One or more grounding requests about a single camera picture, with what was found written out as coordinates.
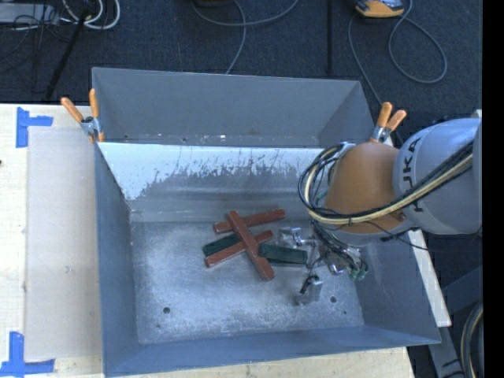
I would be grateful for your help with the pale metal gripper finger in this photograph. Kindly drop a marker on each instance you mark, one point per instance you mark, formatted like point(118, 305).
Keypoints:
point(291, 236)
point(312, 291)

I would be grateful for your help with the dark green flat block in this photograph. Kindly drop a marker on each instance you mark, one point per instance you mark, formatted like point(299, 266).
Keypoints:
point(218, 245)
point(283, 253)

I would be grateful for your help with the red-brown flat block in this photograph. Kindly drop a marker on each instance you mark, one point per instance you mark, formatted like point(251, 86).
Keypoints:
point(224, 256)
point(265, 217)
point(252, 246)

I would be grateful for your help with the grey metal bin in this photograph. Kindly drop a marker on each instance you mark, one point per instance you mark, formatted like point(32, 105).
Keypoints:
point(204, 297)

